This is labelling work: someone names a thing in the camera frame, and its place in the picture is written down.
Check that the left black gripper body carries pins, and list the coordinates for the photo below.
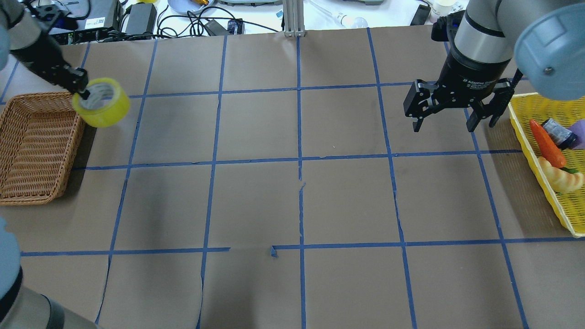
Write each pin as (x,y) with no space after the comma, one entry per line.
(40,58)

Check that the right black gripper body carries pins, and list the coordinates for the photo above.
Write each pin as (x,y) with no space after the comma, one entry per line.
(470,69)

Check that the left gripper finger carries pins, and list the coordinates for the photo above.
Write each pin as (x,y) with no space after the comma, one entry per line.
(84,93)

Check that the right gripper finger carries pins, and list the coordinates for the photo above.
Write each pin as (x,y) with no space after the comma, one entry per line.
(503,91)
(420,103)

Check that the yellow tape roll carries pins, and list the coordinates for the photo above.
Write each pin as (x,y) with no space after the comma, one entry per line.
(106,104)

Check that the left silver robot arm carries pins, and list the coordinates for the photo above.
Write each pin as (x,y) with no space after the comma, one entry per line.
(25,39)

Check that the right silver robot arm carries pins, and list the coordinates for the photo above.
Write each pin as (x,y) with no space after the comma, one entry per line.
(492,45)

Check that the yellow woven basket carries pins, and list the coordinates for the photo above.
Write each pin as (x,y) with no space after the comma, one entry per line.
(568,207)

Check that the brown wicker basket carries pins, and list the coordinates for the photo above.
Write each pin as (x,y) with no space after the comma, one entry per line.
(39,137)

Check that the black computer box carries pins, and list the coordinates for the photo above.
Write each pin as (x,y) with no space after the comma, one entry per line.
(86,20)

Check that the orange toy carrot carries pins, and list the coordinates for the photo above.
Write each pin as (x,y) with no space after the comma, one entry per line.
(548,149)

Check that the purple block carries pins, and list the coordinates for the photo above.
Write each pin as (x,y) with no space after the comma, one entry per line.
(578,128)

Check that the toy croissant bread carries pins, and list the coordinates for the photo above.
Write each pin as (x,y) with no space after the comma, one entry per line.
(560,180)

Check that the light bulb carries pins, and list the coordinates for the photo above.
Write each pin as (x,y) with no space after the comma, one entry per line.
(343,20)

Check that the blue plate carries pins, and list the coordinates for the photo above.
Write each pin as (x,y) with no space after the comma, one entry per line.
(184,6)

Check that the black power adapter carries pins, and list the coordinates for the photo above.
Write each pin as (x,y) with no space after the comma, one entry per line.
(234,27)

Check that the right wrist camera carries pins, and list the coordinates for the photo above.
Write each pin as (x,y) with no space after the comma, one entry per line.
(446,27)

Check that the aluminium frame post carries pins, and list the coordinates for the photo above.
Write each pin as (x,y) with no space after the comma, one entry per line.
(293,18)

